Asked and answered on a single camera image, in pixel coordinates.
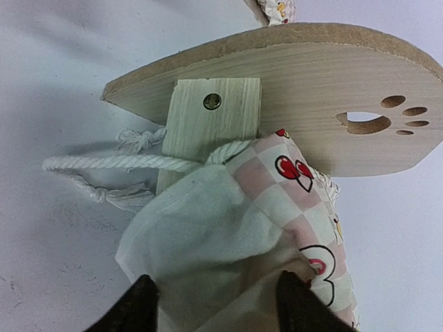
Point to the wooden pet bed frame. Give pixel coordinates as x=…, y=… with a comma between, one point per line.
x=358, y=102

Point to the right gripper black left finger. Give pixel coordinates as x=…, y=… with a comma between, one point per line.
x=135, y=311

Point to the duck print bed cushion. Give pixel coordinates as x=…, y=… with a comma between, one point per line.
x=216, y=242

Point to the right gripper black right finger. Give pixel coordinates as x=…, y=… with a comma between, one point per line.
x=300, y=310

